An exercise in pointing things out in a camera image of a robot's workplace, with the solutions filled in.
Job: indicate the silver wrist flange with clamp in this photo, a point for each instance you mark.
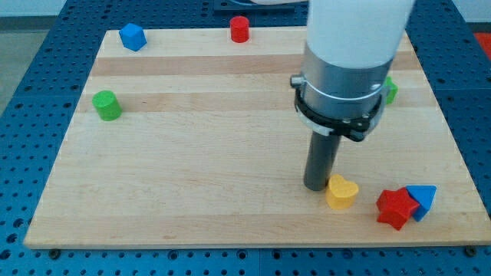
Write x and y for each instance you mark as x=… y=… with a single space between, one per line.
x=339 y=101

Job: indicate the blue triangle block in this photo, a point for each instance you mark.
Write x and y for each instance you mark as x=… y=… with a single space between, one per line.
x=424 y=195

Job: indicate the red object at right edge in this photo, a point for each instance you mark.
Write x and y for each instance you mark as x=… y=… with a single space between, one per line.
x=484 y=39

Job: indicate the blue cube block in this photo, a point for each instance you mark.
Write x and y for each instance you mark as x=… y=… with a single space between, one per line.
x=132 y=37

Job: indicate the green block behind arm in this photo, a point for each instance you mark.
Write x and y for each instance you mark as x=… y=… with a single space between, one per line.
x=392 y=90

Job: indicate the red cylinder block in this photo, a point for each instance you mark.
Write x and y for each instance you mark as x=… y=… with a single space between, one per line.
x=239 y=29

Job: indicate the wooden board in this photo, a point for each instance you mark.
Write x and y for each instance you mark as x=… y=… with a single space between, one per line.
x=209 y=153

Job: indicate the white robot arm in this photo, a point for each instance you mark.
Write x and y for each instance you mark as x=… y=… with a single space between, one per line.
x=356 y=33

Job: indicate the green cylinder block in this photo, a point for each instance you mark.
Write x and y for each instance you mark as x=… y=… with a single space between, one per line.
x=106 y=104

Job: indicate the yellow heart block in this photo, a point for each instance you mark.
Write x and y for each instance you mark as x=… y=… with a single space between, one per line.
x=341 y=193

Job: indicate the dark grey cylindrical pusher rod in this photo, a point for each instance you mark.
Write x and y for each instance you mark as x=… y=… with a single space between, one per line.
x=320 y=160

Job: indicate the red star block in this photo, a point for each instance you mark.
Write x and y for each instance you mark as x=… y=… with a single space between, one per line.
x=396 y=207

